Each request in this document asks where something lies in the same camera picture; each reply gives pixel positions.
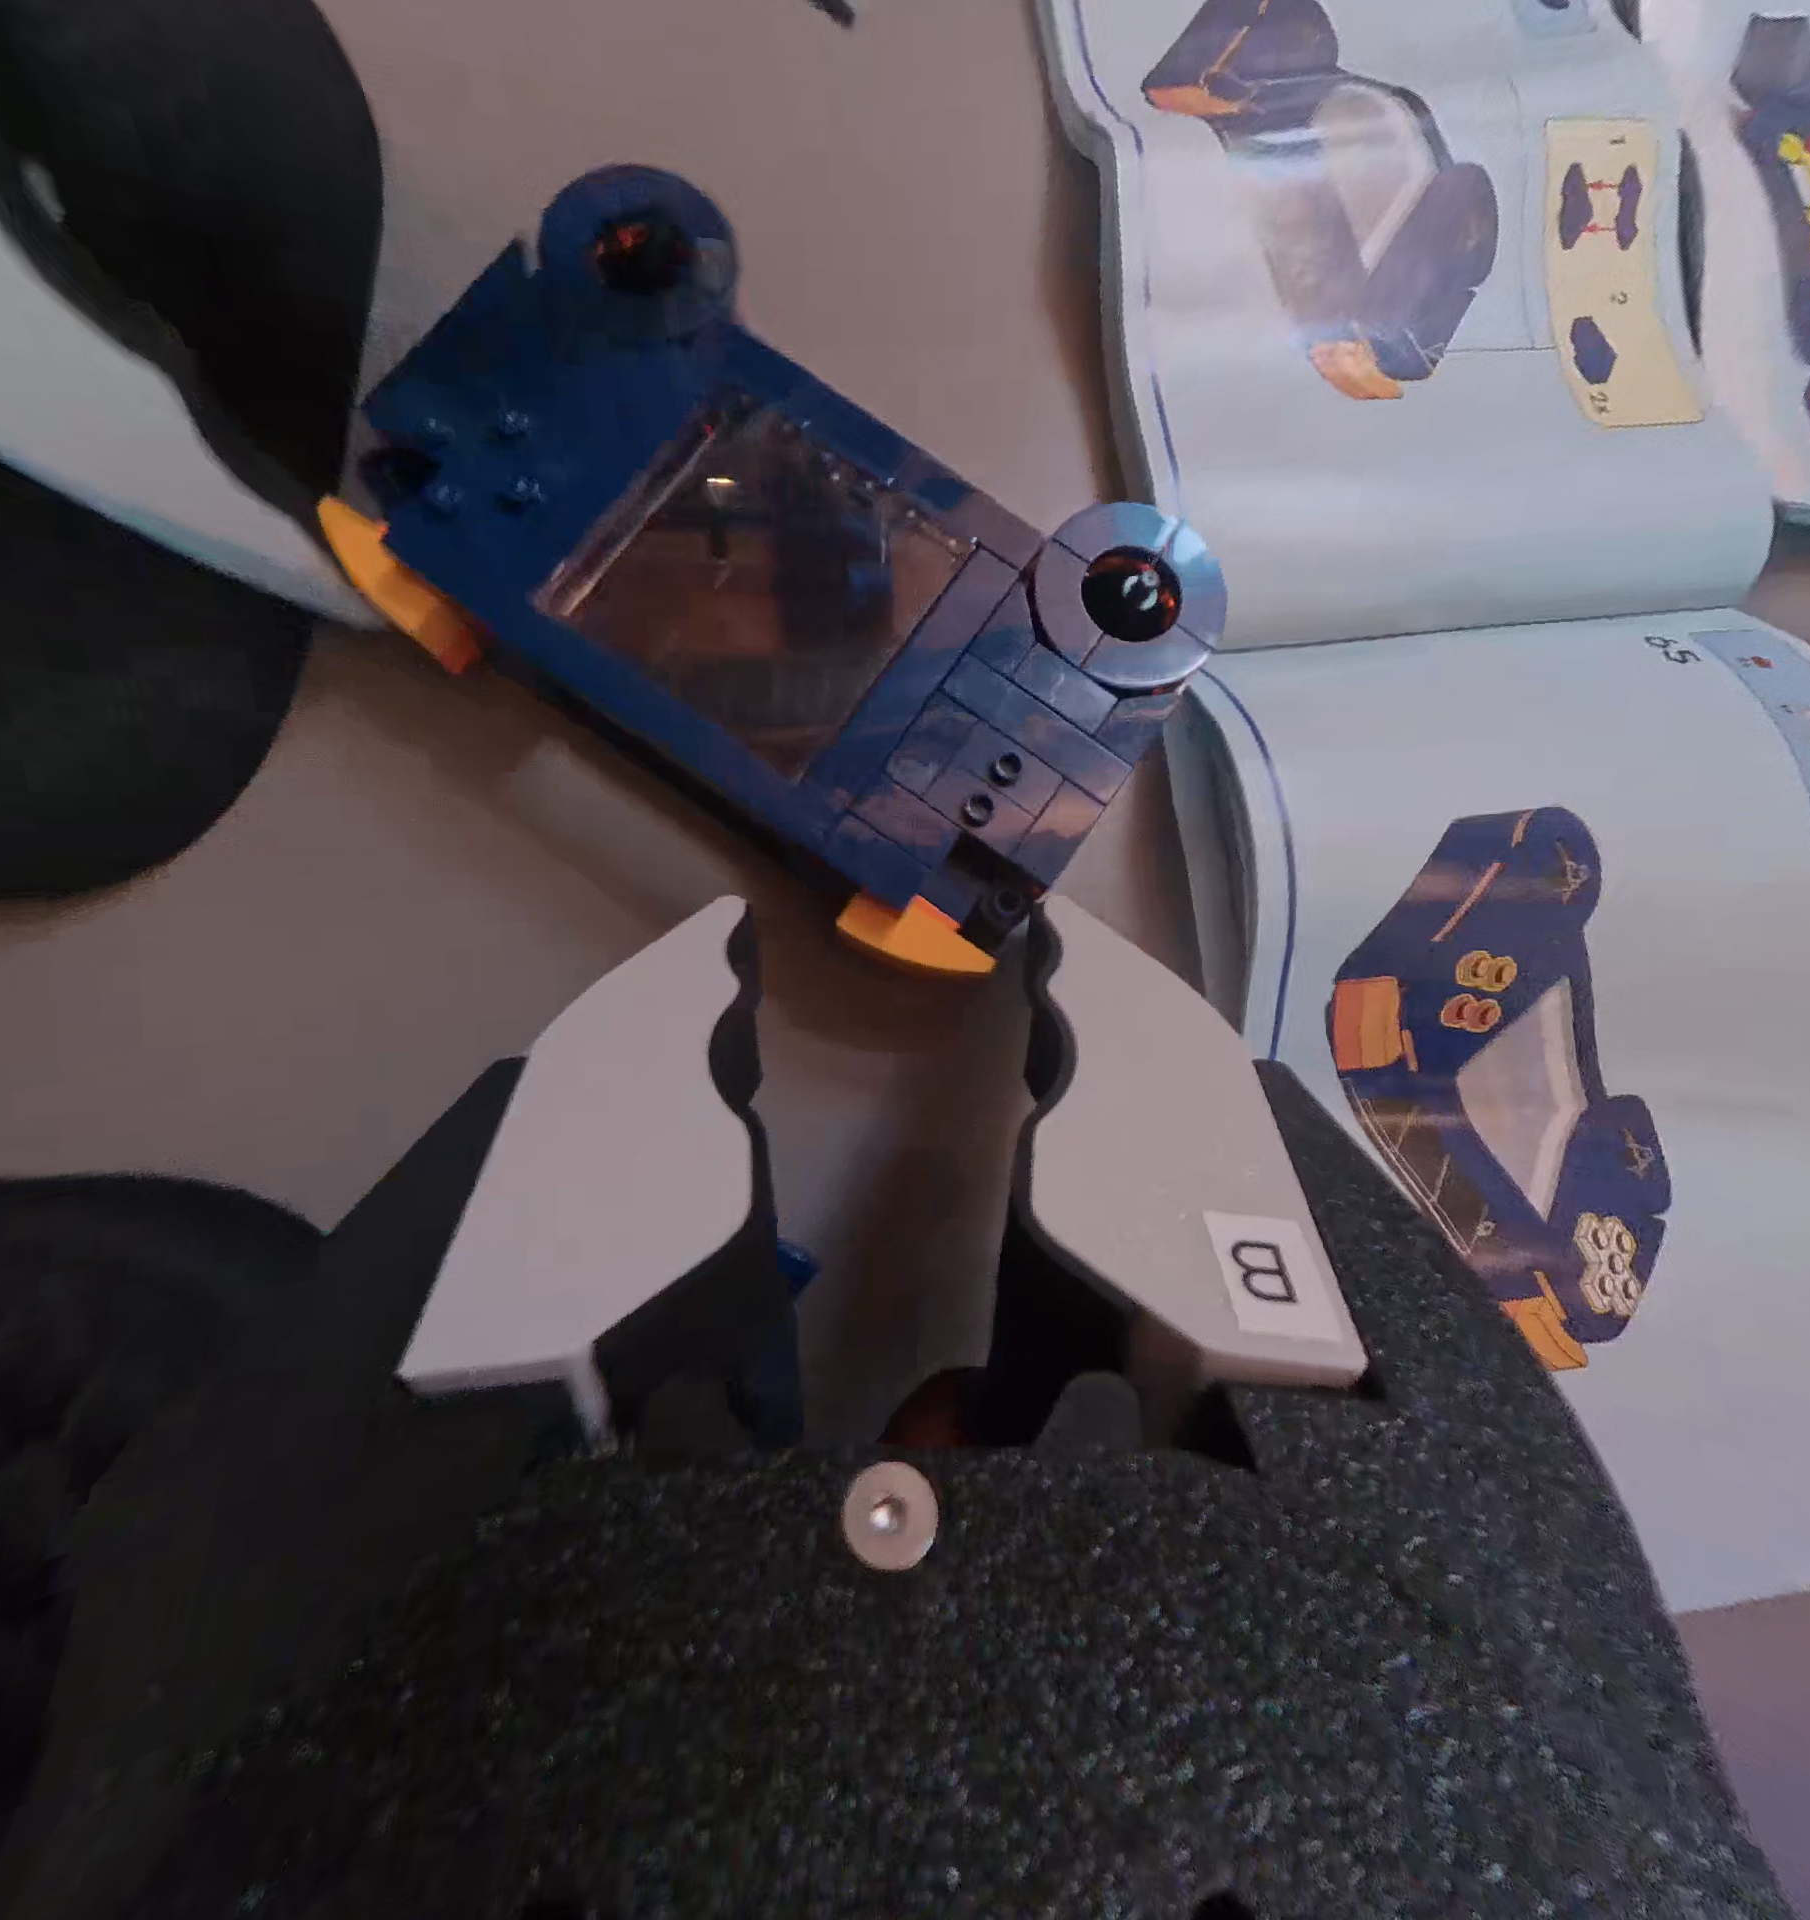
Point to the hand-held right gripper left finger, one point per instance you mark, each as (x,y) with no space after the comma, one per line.
(605,1184)

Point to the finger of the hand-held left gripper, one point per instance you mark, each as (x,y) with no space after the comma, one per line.
(65,343)

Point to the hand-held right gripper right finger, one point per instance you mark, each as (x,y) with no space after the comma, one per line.
(1160,1155)

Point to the dark blue toy brick console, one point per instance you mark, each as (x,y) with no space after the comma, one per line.
(576,390)

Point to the black padded armrest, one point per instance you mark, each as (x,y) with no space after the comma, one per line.
(79,750)
(50,1501)

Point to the open instruction booklet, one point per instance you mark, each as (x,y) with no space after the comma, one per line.
(1295,750)

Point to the instruction booklet purple toy cover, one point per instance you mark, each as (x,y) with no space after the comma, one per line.
(1805,496)

